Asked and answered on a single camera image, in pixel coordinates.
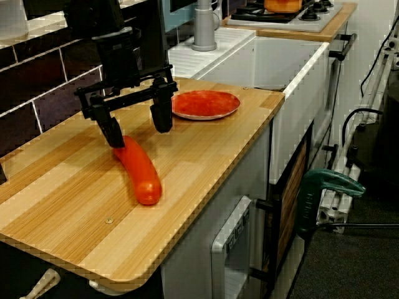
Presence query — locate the light wooden shelf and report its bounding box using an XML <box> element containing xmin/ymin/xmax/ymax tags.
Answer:
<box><xmin>0</xmin><ymin>0</ymin><xmax>147</xmax><ymax>47</ymax></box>

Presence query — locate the thin black cable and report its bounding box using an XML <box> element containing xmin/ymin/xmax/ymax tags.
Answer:
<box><xmin>360</xmin><ymin>0</ymin><xmax>399</xmax><ymax>96</ymax></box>

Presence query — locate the teal plastic bin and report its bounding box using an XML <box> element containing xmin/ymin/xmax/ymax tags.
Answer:
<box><xmin>161</xmin><ymin>0</ymin><xmax>198</xmax><ymax>34</ymax></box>

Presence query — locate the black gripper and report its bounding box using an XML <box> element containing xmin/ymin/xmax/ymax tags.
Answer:
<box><xmin>74</xmin><ymin>27</ymin><xmax>179</xmax><ymax>150</ymax></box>

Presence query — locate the white toy kitchen cabinet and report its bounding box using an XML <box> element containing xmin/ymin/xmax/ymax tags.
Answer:
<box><xmin>160</xmin><ymin>23</ymin><xmax>350</xmax><ymax>299</ymax></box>

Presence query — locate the green clamp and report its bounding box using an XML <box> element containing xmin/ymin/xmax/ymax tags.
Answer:
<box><xmin>295</xmin><ymin>169</ymin><xmax>366</xmax><ymax>239</ymax></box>

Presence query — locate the white toy sink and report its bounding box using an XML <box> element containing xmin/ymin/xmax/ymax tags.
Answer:
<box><xmin>168</xmin><ymin>27</ymin><xmax>330</xmax><ymax>185</ymax></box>

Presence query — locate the red toy sausage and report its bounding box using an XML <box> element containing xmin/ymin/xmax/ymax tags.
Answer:
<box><xmin>112</xmin><ymin>135</ymin><xmax>163</xmax><ymax>206</ymax></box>

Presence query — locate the black bar handle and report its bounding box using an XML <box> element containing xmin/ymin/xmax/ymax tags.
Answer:
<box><xmin>328</xmin><ymin>32</ymin><xmax>358</xmax><ymax>62</ymax></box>

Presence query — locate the thick black cable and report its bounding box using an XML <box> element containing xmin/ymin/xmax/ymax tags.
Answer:
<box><xmin>342</xmin><ymin>108</ymin><xmax>383</xmax><ymax>150</ymax></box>

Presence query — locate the orange toy pot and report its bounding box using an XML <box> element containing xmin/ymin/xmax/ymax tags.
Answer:
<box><xmin>263</xmin><ymin>0</ymin><xmax>303</xmax><ymax>14</ymax></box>

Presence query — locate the white plastic hook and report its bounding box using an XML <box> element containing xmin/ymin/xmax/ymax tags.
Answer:
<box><xmin>89</xmin><ymin>278</ymin><xmax>125</xmax><ymax>297</ymax></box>
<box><xmin>18</xmin><ymin>267</ymin><xmax>62</xmax><ymax>299</ymax></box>

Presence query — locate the aluminium frame rail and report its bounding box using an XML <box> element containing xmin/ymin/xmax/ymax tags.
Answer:
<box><xmin>314</xmin><ymin>37</ymin><xmax>399</xmax><ymax>235</ymax></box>

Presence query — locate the red round plate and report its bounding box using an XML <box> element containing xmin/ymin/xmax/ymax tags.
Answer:
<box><xmin>170</xmin><ymin>90</ymin><xmax>242</xmax><ymax>121</ymax></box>

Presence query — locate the grey toy faucet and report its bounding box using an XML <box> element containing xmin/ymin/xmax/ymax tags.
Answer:
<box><xmin>191</xmin><ymin>0</ymin><xmax>221</xmax><ymax>52</ymax></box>

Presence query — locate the brown wooden drawer front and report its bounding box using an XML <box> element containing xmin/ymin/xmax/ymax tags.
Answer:
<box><xmin>276</xmin><ymin>145</ymin><xmax>308</xmax><ymax>270</ymax></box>

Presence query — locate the grey toy stove top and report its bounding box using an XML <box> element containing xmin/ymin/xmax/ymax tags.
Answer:
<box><xmin>226</xmin><ymin>0</ymin><xmax>344</xmax><ymax>34</ymax></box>

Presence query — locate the white toy oven door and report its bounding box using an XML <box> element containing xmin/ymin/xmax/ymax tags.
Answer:
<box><xmin>210</xmin><ymin>195</ymin><xmax>252</xmax><ymax>299</ymax></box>

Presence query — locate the dark tile backsplash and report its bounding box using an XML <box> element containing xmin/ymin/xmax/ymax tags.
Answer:
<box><xmin>0</xmin><ymin>15</ymin><xmax>108</xmax><ymax>156</ymax></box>

